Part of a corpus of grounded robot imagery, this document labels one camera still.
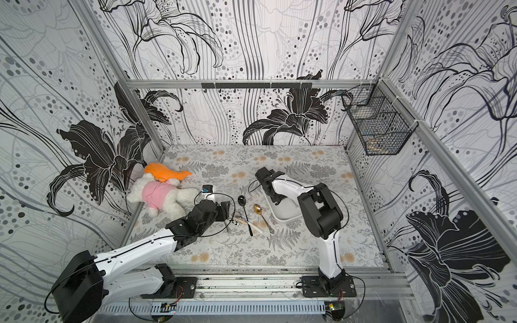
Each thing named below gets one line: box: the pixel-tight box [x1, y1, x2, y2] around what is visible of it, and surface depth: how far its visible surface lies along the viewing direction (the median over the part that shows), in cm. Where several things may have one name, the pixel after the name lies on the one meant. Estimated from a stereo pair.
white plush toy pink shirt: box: [127, 162, 200, 220], surface depth 94 cm
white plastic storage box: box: [261, 174, 314, 223], surface depth 69 cm
